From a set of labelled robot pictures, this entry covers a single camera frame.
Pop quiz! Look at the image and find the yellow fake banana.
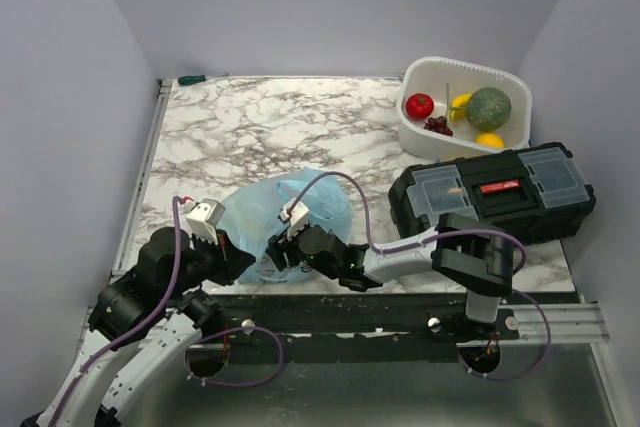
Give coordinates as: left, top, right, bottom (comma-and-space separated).
448, 93, 472, 121

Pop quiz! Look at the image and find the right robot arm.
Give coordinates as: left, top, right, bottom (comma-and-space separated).
266, 213, 523, 339

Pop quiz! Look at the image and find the red fake tomato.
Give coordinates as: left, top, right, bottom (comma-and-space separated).
405, 93, 435, 120

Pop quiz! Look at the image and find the blue plastic bag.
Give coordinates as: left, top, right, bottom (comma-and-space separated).
219, 166, 353, 286

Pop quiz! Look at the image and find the green handled screwdriver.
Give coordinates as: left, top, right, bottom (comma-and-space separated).
177, 73, 229, 86

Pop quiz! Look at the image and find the black tool box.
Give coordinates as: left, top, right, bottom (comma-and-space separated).
388, 142, 596, 245

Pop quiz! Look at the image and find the dark red fake fruit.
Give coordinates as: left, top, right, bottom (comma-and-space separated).
424, 116, 453, 137

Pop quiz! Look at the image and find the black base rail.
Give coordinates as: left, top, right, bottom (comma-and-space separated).
188, 294, 520, 365

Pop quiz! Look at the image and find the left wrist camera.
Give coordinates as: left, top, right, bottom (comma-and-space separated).
183, 197, 225, 244

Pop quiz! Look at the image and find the green fake melon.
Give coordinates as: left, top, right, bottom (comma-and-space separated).
465, 87, 512, 132

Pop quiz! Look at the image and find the white plastic tub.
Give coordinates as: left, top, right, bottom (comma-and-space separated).
396, 56, 532, 161

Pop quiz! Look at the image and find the yellow fake lemon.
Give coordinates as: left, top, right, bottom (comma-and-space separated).
475, 132, 505, 149

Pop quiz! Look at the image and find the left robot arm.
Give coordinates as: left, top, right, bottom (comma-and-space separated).
22, 227, 256, 426

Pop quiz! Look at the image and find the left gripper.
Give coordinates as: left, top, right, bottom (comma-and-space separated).
164, 226, 257, 300

